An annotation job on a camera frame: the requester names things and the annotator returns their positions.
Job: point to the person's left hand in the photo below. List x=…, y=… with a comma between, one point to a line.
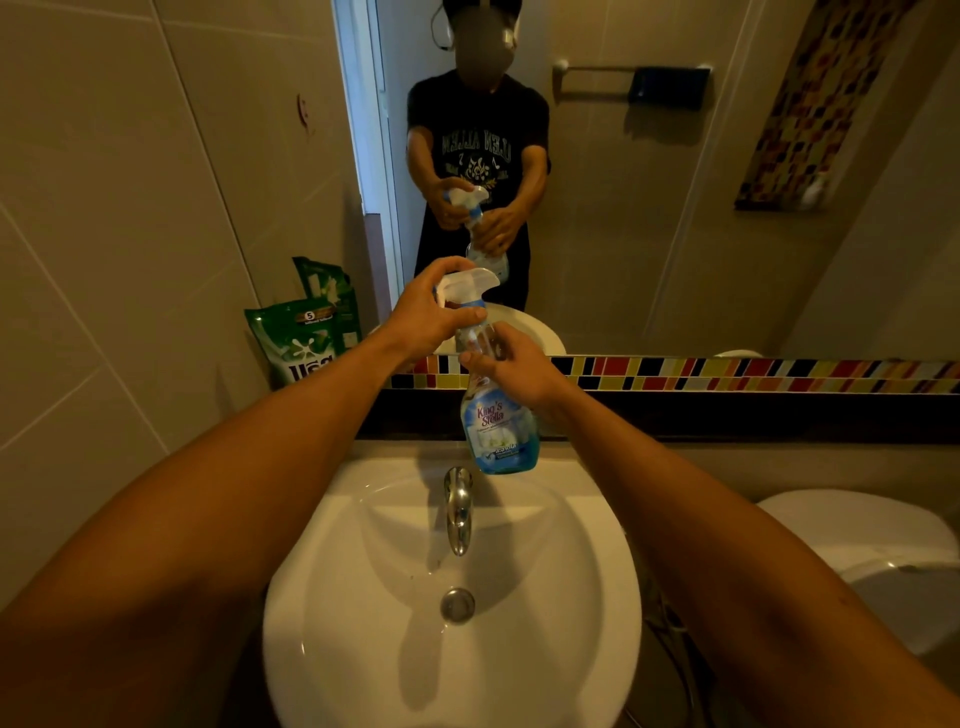
x=420, y=319

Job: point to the person's right hand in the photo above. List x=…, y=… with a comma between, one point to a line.
x=525, y=375

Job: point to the white spray trigger head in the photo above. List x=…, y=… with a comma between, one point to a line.
x=469, y=285

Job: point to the clear spray bottle blue label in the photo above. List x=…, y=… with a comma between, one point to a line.
x=499, y=442

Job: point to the green detergent refill pouch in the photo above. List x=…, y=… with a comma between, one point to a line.
x=292, y=345

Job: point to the person's right forearm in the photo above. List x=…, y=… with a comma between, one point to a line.
x=712, y=562

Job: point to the person's left forearm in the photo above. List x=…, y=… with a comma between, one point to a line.
x=225, y=540

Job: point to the chrome faucet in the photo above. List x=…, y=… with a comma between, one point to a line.
x=458, y=510

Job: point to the colourful mosaic tile strip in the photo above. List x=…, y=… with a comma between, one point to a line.
x=712, y=373

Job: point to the white ceramic sink basin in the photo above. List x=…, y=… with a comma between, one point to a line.
x=525, y=600

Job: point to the black stone ledge shelf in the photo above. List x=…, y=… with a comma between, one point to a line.
x=750, y=416

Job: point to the chrome sink drain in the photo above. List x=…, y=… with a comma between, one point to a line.
x=457, y=606

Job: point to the white toilet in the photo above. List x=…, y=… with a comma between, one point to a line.
x=847, y=532

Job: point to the large wall mirror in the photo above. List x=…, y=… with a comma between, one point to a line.
x=637, y=225

